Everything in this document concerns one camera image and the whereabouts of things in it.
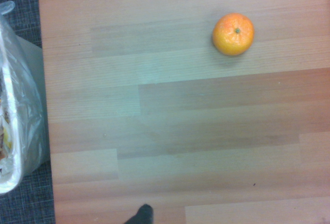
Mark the orange tangerine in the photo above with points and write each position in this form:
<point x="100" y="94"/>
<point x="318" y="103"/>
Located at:
<point x="233" y="34"/>

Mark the clear plastic bin liner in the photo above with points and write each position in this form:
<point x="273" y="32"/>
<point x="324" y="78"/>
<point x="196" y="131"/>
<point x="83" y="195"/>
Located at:
<point x="15" y="120"/>

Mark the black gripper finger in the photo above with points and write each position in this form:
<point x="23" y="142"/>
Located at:
<point x="141" y="216"/>

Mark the grey waste bin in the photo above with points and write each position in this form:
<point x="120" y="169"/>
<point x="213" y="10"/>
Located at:
<point x="33" y="61"/>

